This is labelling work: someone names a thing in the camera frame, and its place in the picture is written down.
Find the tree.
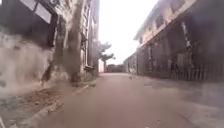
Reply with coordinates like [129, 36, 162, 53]
[95, 40, 116, 73]

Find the reddish brown dirt road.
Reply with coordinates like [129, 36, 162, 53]
[31, 72, 224, 128]

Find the tree trunk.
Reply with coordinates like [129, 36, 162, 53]
[63, 0, 86, 83]

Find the beige two-storey building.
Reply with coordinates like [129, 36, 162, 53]
[122, 0, 224, 82]

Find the dark metal fence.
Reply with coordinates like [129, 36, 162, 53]
[122, 39, 224, 82]

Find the weathered grey building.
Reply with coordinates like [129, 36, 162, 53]
[0, 0, 101, 96]

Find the pale concrete strip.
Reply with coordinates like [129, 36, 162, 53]
[143, 75, 224, 128]

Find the low wall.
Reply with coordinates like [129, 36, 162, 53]
[105, 64, 124, 74]

